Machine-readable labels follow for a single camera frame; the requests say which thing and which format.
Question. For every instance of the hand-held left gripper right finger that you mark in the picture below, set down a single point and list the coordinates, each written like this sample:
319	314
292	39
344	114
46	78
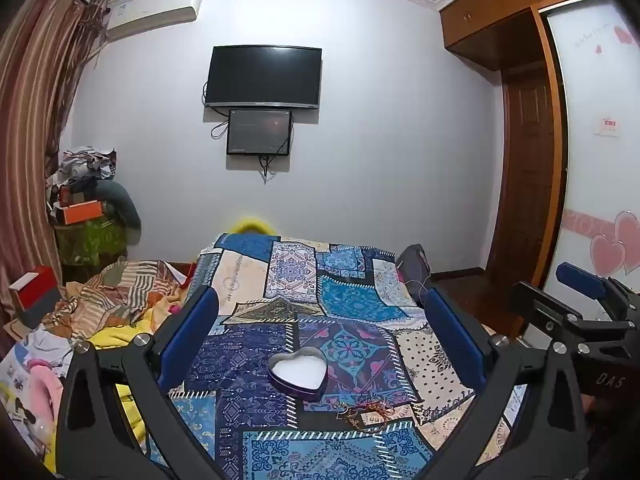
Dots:
455	340

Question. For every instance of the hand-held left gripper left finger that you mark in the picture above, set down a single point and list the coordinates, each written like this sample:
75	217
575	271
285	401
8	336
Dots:
192	335

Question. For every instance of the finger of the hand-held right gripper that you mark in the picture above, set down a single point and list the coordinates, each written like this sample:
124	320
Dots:
542	315
580	280

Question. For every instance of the purple heart-shaped tin box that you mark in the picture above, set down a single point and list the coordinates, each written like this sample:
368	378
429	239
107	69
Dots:
297	372

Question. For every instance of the yellow cloth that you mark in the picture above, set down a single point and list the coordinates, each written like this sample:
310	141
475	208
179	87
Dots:
135	325

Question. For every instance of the grey bag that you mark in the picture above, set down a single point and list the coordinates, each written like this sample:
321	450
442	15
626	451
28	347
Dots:
412	265

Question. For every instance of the striped orange blanket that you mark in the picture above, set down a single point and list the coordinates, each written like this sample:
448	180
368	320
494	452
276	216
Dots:
115	290

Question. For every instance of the white heart-printed sliding door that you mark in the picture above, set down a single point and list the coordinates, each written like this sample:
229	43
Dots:
595	185

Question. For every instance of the brown wooden door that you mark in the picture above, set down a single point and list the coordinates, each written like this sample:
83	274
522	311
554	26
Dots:
527	170

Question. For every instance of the blue patchwork blanket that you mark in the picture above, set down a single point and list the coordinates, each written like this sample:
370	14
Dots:
345	285

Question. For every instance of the yellow round object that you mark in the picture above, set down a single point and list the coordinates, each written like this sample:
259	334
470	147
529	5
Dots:
255	225

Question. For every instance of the green patterned cloth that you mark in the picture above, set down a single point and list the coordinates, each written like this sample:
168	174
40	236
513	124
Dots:
90	242

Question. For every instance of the grey green cushion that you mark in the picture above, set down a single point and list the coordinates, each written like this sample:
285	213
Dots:
122	207

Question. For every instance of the red white sticker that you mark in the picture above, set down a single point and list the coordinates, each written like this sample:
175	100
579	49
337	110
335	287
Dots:
608	126

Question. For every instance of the pink plush cloth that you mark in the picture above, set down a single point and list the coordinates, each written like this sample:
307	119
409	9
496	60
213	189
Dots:
42	395

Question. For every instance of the orange box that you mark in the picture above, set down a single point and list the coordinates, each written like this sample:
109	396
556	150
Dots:
82	211

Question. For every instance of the red white box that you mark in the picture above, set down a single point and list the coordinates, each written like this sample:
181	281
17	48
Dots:
32	290

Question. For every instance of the pile of clothes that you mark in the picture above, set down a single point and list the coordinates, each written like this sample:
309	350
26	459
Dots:
82	167

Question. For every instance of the brown striped curtain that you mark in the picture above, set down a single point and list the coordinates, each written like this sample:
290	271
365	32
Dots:
30	110

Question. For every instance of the wooden overhead cabinet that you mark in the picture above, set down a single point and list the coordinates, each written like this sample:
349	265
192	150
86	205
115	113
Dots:
500	10

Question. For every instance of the white air conditioner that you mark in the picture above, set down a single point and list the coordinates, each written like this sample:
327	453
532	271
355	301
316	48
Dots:
150	10

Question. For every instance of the small black wall monitor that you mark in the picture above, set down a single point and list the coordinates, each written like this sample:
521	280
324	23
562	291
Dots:
259	131

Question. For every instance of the black wall television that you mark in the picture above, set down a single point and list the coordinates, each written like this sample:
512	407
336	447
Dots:
262	76

